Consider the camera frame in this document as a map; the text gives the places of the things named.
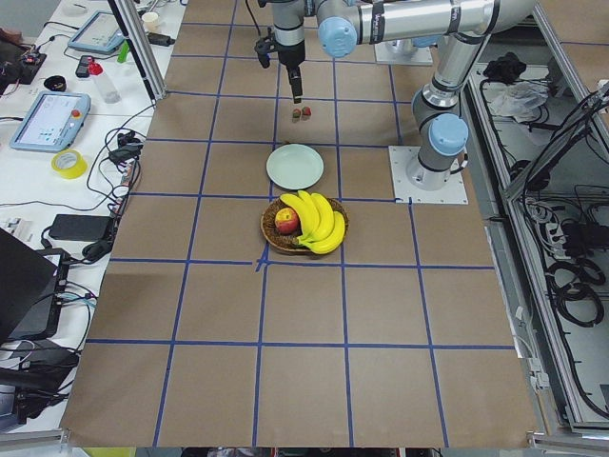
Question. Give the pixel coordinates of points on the brown wicker basket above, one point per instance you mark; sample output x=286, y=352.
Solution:
x=283, y=242

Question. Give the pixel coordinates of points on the black power adapter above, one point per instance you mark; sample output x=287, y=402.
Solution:
x=75, y=227

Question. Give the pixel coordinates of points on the yellow tape roll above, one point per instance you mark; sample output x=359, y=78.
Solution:
x=69, y=164

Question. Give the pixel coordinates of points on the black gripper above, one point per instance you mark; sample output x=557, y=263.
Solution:
x=290, y=54

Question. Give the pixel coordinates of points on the light green plate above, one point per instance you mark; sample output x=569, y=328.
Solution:
x=294, y=166

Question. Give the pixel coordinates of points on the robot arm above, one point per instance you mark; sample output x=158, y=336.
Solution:
x=344, y=25

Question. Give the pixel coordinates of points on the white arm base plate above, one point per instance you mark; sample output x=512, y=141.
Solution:
x=414, y=184
x=403, y=52

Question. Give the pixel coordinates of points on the clear bottle red cap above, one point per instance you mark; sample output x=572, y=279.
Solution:
x=103, y=83

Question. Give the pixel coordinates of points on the aluminium frame post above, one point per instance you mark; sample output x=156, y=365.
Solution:
x=131, y=26

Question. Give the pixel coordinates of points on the white paper cup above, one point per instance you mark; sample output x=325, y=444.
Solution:
x=151, y=21

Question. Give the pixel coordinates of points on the red apple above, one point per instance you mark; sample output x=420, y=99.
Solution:
x=286, y=221

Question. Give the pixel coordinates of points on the yellow banana bunch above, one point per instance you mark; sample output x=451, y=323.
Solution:
x=323, y=227

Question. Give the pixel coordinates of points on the black laptop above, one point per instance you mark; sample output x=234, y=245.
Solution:
x=31, y=284

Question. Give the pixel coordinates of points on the teach pendant tablet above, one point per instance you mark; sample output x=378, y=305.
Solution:
x=100, y=35
x=52, y=122

